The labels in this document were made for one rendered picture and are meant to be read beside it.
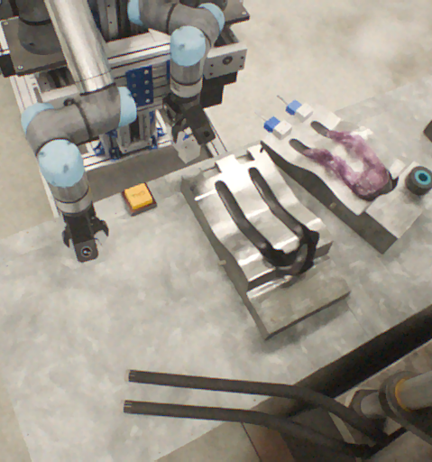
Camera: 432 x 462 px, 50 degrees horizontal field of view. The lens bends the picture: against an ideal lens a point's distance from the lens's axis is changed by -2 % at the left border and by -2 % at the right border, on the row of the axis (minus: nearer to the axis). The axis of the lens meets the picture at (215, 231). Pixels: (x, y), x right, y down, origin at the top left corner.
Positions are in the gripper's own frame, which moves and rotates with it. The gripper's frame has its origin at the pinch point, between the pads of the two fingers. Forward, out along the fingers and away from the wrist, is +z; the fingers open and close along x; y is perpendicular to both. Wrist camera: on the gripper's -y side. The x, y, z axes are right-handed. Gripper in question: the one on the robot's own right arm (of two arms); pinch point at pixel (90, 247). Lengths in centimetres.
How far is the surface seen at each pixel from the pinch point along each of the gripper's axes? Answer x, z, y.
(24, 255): 18.0, 15.0, 10.7
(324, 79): -154, 95, 111
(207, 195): -34.0, 6.2, 8.4
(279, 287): -42.7, 8.7, -22.0
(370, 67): -188, 95, 113
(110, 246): -4.8, 14.9, 5.9
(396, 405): -49, -10, -58
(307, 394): -36, 2, -49
